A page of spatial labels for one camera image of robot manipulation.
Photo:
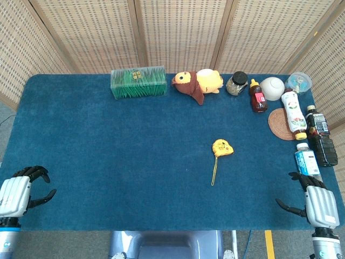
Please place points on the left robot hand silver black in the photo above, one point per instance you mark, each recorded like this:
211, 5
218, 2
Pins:
13, 194

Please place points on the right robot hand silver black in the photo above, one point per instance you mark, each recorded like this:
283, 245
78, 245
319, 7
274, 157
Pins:
322, 207

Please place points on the yellow tape measure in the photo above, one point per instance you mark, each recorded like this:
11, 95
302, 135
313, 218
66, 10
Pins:
222, 147

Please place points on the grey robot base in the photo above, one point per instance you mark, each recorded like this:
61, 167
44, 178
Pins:
167, 244

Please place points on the water bottle blue label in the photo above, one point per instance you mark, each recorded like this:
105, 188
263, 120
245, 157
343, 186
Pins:
306, 160

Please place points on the dark tea bottle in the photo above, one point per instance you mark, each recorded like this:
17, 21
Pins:
322, 137

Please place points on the white pole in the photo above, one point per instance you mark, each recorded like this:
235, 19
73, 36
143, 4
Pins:
234, 242

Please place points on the woven round coaster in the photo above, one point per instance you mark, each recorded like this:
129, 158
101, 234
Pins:
279, 122

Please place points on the white squeeze bottle yellow cap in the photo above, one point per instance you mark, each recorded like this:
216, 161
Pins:
292, 110

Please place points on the blue table mat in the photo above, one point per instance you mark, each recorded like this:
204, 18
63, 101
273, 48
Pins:
121, 162

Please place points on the honey bottle red label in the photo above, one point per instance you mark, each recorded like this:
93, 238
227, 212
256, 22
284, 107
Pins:
258, 99

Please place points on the white bowl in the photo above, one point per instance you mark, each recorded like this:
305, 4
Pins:
273, 89

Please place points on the clear round container blue contents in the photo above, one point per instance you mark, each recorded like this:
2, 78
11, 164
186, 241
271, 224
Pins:
299, 81

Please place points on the glass jar black lid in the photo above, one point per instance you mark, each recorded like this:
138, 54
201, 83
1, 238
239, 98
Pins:
235, 86

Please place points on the clear box green packets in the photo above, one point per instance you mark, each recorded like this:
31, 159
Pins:
138, 86

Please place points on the yellow plush bird brown scarf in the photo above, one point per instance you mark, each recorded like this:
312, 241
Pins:
208, 82

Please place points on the bamboo folding screen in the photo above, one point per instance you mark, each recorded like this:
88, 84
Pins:
183, 32

